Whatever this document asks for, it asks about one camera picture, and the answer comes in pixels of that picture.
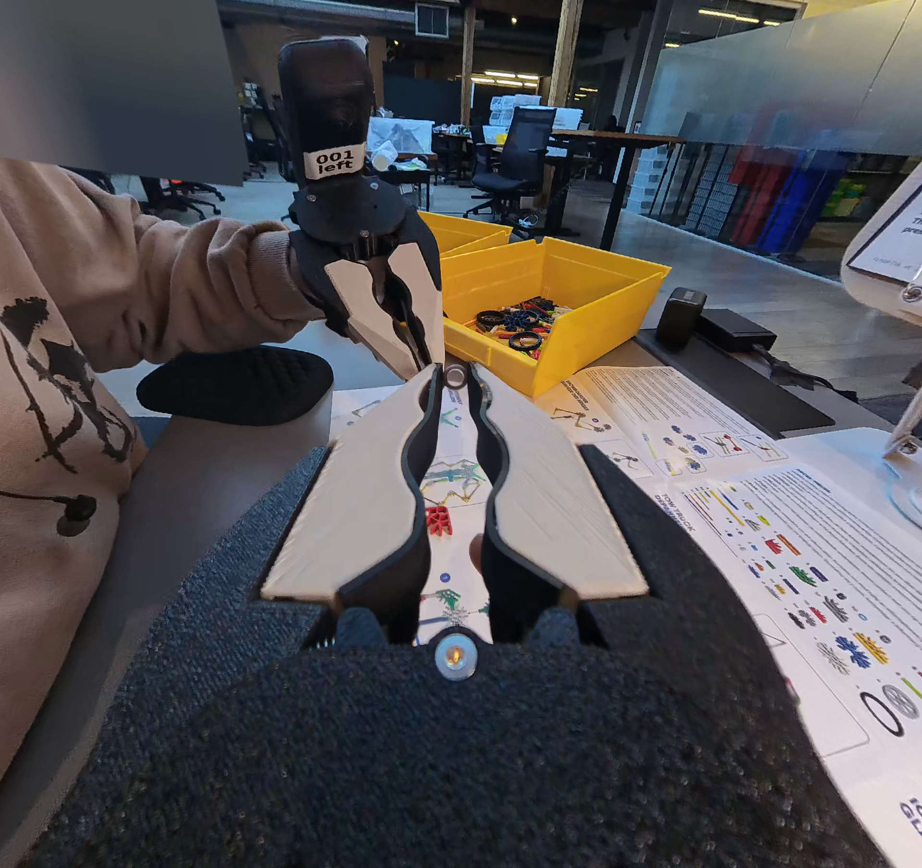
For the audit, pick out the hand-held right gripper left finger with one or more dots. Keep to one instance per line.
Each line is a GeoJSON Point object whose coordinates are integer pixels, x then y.
{"type": "Point", "coordinates": [346, 515]}

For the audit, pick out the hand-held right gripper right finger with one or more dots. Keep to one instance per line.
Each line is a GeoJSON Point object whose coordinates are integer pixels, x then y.
{"type": "Point", "coordinates": [562, 515]}

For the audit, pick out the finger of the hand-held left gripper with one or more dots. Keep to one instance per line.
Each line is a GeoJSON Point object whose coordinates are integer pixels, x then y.
{"type": "Point", "coordinates": [421, 291]}
{"type": "Point", "coordinates": [367, 313]}

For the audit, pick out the white toy rod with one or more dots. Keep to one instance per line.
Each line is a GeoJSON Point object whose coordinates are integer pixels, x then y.
{"type": "Point", "coordinates": [455, 376]}

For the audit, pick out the red toy connector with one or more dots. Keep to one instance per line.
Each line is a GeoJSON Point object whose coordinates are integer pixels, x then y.
{"type": "Point", "coordinates": [438, 521]}

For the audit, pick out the pile of colourful toy parts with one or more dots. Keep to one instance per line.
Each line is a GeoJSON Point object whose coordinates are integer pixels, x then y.
{"type": "Point", "coordinates": [526, 324]}

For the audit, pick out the yellow divided parts bin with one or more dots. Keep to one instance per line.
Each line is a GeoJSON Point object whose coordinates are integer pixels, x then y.
{"type": "Point", "coordinates": [619, 306]}

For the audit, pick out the person's left forearm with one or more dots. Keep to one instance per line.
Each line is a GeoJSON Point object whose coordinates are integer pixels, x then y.
{"type": "Point", "coordinates": [230, 284]}

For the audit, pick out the black desk pad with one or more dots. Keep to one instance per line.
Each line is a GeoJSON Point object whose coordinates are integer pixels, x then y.
{"type": "Point", "coordinates": [778, 407]}

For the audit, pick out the person's right hand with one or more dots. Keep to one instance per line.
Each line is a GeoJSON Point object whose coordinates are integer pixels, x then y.
{"type": "Point", "coordinates": [476, 552]}

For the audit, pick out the black mesh cushion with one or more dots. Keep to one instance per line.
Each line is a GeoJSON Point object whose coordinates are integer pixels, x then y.
{"type": "Point", "coordinates": [238, 385]}

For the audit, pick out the black office chair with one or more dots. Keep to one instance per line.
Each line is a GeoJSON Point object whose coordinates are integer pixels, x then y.
{"type": "Point", "coordinates": [180, 194]}
{"type": "Point", "coordinates": [518, 155]}

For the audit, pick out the white storage boxes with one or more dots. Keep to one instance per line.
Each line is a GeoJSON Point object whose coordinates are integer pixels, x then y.
{"type": "Point", "coordinates": [533, 108]}

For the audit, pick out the black box device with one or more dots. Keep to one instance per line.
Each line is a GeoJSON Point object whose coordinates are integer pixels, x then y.
{"type": "Point", "coordinates": [681, 320]}

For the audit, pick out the wooden table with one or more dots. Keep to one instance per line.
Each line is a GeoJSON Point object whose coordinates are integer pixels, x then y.
{"type": "Point", "coordinates": [612, 139]}

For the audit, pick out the black power adapter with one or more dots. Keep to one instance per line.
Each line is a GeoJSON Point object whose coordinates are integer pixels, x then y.
{"type": "Point", "coordinates": [735, 331]}

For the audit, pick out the printed instruction sheet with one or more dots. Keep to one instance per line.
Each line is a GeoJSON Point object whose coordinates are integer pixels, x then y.
{"type": "Point", "coordinates": [850, 536]}

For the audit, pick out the wooden pillar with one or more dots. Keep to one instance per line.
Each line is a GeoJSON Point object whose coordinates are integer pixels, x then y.
{"type": "Point", "coordinates": [569, 25]}

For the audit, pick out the storage shelf with bins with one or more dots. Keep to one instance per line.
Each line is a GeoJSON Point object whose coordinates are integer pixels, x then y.
{"type": "Point", "coordinates": [778, 198]}

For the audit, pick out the wooden board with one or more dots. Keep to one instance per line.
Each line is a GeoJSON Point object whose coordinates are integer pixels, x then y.
{"type": "Point", "coordinates": [864, 291]}

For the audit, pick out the framed document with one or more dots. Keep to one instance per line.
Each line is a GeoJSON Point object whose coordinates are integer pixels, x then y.
{"type": "Point", "coordinates": [900, 234]}

